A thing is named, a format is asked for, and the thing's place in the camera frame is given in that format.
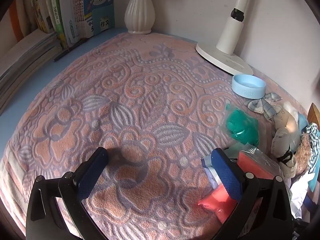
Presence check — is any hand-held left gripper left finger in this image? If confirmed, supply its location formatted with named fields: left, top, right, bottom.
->
left=26, top=147, right=109, bottom=240

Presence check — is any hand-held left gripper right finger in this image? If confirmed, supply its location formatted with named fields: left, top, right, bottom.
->
left=211, top=148, right=293, bottom=240

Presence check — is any grey white plastic packet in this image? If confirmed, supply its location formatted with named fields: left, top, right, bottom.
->
left=202, top=155, right=225, bottom=190

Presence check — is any red packet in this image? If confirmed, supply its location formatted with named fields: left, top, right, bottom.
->
left=236, top=150, right=283, bottom=180
left=197, top=182, right=242, bottom=224

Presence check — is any green item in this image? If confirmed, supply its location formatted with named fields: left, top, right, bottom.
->
left=225, top=104, right=260, bottom=147

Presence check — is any white printed packet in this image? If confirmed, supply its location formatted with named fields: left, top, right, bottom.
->
left=271, top=127, right=300, bottom=160

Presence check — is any white tissue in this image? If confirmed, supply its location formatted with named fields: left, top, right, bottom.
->
left=287, top=177, right=310, bottom=218

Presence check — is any beige tissue packet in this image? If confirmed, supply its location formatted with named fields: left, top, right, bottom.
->
left=274, top=111, right=297, bottom=133

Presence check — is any plaid fabric bow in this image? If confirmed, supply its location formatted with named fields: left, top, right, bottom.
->
left=244, top=92, right=283, bottom=119

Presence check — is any brown plush toy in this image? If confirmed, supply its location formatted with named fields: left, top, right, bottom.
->
left=294, top=132, right=313, bottom=175

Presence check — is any blue checked scrunchie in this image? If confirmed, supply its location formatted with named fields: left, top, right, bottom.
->
left=302, top=122, right=320, bottom=168

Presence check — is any amber ribbed bowl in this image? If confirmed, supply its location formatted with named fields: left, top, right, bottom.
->
left=308, top=103, right=320, bottom=126

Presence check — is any pink floral blanket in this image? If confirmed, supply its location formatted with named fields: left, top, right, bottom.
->
left=0, top=31, right=308, bottom=240

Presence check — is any black pen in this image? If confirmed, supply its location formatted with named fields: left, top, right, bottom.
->
left=54, top=38, right=88, bottom=62

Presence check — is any stack of flat books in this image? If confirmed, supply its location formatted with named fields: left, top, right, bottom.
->
left=0, top=29, right=63, bottom=115

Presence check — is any white desk lamp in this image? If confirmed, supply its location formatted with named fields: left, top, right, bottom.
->
left=195, top=0, right=254, bottom=76

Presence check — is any row of upright books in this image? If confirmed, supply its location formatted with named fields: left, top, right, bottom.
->
left=31, top=0, right=117, bottom=48

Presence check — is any white ribbed vase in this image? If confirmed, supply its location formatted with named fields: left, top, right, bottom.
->
left=124, top=0, right=155, bottom=34

